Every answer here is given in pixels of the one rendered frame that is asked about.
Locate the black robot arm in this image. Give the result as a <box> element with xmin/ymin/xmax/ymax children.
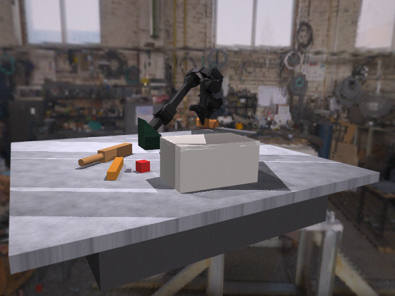
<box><xmin>149</xmin><ymin>66</ymin><xmax>223</xmax><ymax>130</ymax></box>

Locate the orange bar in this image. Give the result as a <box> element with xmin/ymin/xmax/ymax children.
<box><xmin>107</xmin><ymin>157</ymin><xmax>123</xmax><ymax>180</ymax></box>

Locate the brown cylinder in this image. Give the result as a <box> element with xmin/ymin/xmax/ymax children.
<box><xmin>196</xmin><ymin>118</ymin><xmax>256</xmax><ymax>133</ymax></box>

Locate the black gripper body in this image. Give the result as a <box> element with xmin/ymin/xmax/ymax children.
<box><xmin>189</xmin><ymin>92</ymin><xmax>216</xmax><ymax>112</ymax></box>

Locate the red block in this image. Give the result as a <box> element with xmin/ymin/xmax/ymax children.
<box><xmin>136</xmin><ymin>160</ymin><xmax>150</xmax><ymax>173</ymax></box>

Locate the orange block with cylindrical handle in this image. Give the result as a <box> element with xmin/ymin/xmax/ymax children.
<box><xmin>78</xmin><ymin>143</ymin><xmax>133</xmax><ymax>167</ymax></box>

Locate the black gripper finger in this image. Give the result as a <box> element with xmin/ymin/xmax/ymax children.
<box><xmin>205</xmin><ymin>110</ymin><xmax>215</xmax><ymax>119</ymax></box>
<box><xmin>195</xmin><ymin>111</ymin><xmax>207</xmax><ymax>125</ymax></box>

